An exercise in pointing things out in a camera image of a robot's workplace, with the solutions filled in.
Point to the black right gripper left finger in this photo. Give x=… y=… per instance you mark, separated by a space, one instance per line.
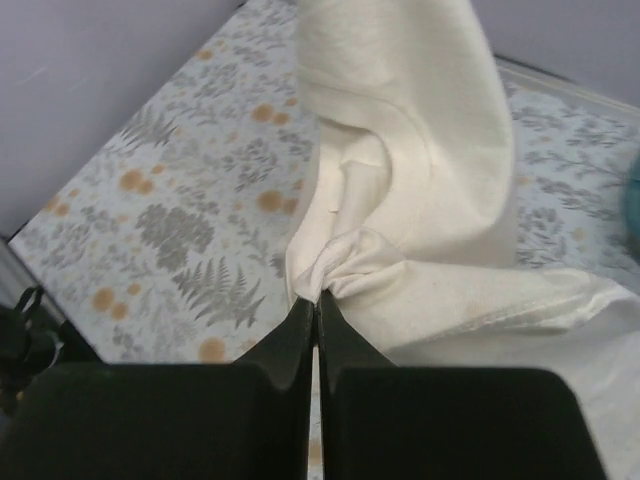
x=248 y=419

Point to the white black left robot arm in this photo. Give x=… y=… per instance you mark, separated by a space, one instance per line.
x=30 y=344

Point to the floral patterned table mat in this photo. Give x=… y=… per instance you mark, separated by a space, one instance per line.
x=166 y=246

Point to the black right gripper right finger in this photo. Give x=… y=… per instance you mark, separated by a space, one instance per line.
x=382 y=421

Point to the teal plastic laundry basket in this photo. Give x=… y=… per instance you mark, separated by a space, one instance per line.
x=630 y=207

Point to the cream white t shirt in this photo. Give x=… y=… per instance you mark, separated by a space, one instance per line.
x=409 y=215

